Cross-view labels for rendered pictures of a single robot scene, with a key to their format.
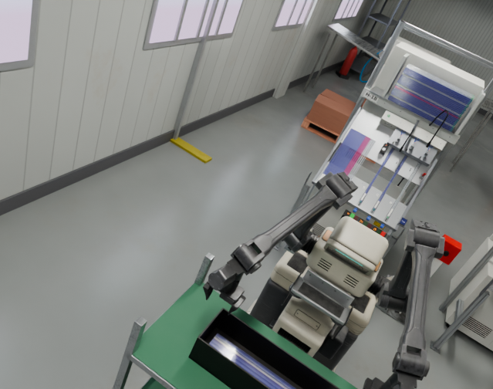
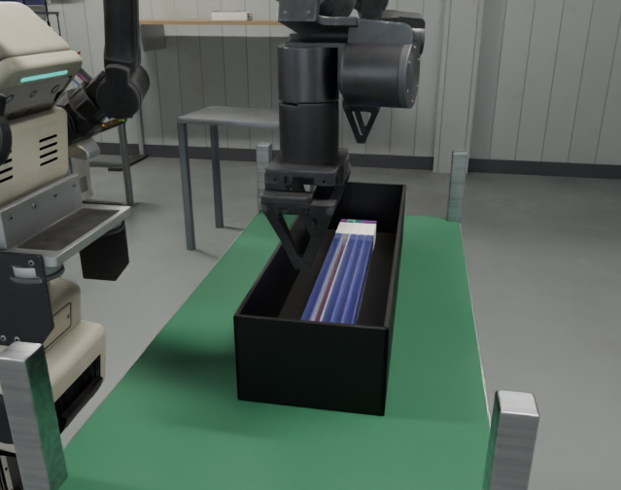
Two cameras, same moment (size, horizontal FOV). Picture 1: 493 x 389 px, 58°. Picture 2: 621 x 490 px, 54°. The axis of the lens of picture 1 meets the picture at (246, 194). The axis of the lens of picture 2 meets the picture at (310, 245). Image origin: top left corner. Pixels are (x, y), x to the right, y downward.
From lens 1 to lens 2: 1.50 m
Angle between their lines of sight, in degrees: 83
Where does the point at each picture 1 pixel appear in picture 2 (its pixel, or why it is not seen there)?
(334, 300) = (66, 216)
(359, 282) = (57, 136)
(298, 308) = not seen: hidden behind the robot
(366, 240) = (17, 18)
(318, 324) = (68, 308)
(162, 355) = (432, 466)
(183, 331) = (307, 452)
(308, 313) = not seen: hidden behind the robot
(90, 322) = not seen: outside the picture
